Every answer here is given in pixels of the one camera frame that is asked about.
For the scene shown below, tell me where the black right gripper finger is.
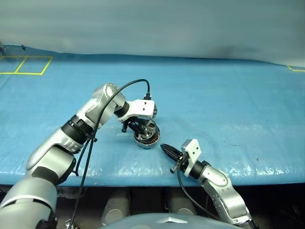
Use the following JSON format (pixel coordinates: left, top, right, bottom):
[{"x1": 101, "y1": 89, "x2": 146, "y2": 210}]
[
  {"x1": 161, "y1": 144, "x2": 181, "y2": 163},
  {"x1": 161, "y1": 144, "x2": 183, "y2": 158}
]

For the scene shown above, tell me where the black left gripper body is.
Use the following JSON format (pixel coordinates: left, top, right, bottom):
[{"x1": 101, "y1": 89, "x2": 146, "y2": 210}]
[{"x1": 121, "y1": 118, "x2": 140, "y2": 134}]

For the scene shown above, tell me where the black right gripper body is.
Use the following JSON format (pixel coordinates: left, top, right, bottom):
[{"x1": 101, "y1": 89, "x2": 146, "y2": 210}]
[{"x1": 170, "y1": 152, "x2": 192, "y2": 174}]

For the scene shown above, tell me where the silver spoked rotor wheel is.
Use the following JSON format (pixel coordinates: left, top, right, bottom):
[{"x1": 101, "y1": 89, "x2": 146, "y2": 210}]
[{"x1": 137, "y1": 120, "x2": 159, "y2": 141}]

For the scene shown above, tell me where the motor stator with copper windings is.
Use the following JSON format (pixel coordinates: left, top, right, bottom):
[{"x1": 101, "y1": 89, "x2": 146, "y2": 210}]
[{"x1": 132, "y1": 125, "x2": 161, "y2": 149}]

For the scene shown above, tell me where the grey rounded cylinder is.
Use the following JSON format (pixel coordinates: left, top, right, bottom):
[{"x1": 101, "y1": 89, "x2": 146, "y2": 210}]
[
  {"x1": 101, "y1": 190, "x2": 131, "y2": 226},
  {"x1": 167, "y1": 190, "x2": 197, "y2": 216}
]

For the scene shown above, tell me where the blue table cover sheet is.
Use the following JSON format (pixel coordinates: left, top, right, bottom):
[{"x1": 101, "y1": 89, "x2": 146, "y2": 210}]
[{"x1": 0, "y1": 44, "x2": 305, "y2": 187}]

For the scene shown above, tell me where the blue-grey dome with silver emblem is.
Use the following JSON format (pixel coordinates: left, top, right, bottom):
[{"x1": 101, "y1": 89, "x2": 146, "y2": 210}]
[{"x1": 100, "y1": 213, "x2": 239, "y2": 229}]

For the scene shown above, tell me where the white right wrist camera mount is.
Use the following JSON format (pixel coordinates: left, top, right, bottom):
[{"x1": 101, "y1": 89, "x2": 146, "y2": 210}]
[{"x1": 181, "y1": 138, "x2": 202, "y2": 177}]

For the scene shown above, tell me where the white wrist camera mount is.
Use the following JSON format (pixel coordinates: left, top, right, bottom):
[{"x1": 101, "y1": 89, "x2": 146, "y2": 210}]
[
  {"x1": 118, "y1": 98, "x2": 156, "y2": 123},
  {"x1": 181, "y1": 138, "x2": 202, "y2": 177}
]

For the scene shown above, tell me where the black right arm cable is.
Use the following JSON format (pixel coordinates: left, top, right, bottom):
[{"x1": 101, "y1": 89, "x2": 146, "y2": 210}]
[{"x1": 176, "y1": 164, "x2": 222, "y2": 221}]

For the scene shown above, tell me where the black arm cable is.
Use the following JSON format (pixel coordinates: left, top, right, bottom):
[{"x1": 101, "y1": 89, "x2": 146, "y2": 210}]
[
  {"x1": 176, "y1": 164, "x2": 222, "y2": 221},
  {"x1": 70, "y1": 79, "x2": 153, "y2": 229}
]

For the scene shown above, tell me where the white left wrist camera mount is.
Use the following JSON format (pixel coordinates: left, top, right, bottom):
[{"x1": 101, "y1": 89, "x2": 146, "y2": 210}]
[{"x1": 118, "y1": 98, "x2": 156, "y2": 123}]

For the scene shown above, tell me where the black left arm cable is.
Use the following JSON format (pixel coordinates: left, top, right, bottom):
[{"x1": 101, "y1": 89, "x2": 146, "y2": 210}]
[{"x1": 70, "y1": 79, "x2": 153, "y2": 229}]

